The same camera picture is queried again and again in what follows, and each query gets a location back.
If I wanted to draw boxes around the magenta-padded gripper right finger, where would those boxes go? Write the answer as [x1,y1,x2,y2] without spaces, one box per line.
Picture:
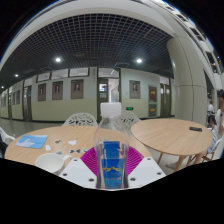
[125,145,167,190]

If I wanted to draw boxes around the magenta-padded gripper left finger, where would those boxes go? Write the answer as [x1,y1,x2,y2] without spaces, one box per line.
[58,146,101,190]

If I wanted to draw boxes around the clear blue-labelled water bottle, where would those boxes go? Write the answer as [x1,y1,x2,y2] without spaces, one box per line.
[92,101,131,191]

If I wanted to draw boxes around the round wooden side table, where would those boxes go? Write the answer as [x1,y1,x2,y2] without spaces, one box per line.
[130,118,214,173]

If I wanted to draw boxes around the white lattice-back chair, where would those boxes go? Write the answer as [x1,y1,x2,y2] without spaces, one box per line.
[61,112,99,128]
[119,110,142,130]

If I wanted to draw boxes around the blue booklet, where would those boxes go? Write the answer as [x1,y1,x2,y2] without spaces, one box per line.
[15,134,49,150]

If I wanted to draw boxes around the black phone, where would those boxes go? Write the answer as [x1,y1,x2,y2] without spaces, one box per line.
[188,126,204,133]

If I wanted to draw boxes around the white plastic chair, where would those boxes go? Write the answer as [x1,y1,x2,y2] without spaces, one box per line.
[201,134,224,163]

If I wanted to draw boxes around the white armchair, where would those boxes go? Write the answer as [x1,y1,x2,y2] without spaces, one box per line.
[0,126,16,146]

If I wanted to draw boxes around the open doorway with door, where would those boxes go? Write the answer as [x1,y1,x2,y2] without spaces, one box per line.
[96,76,121,122]

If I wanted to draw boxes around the round ceiling lights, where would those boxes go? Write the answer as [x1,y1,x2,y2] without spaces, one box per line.
[13,56,144,79]

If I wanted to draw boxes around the framed wall portraits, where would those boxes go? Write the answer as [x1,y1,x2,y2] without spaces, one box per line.
[0,78,142,108]

